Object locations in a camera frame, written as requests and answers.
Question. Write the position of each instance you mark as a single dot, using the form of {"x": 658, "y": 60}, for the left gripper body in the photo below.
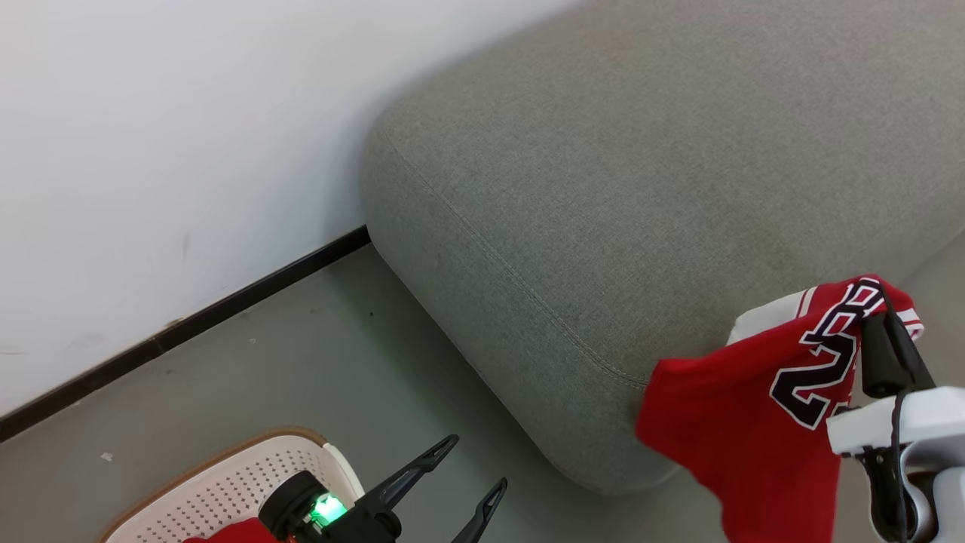
{"x": 328, "y": 513}

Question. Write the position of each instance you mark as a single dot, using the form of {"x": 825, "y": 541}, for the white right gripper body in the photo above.
{"x": 927, "y": 418}

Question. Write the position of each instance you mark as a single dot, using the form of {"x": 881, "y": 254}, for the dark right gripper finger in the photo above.
{"x": 889, "y": 362}

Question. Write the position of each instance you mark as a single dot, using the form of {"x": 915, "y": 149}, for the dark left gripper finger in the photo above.
{"x": 486, "y": 513}
{"x": 411, "y": 475}

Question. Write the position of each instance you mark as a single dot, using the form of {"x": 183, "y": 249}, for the red garment with white trim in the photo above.
{"x": 234, "y": 534}

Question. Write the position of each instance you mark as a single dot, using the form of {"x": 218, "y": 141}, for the red jersey with black numbers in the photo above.
{"x": 716, "y": 422}

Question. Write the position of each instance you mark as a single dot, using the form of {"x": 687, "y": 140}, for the grey fabric sofa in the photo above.
{"x": 603, "y": 188}

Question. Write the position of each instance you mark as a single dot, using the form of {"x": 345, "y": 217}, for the cream laundry basket brown rim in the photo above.
{"x": 226, "y": 483}

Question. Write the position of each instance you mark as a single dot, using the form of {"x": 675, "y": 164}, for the black baseboard strip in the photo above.
{"x": 226, "y": 302}

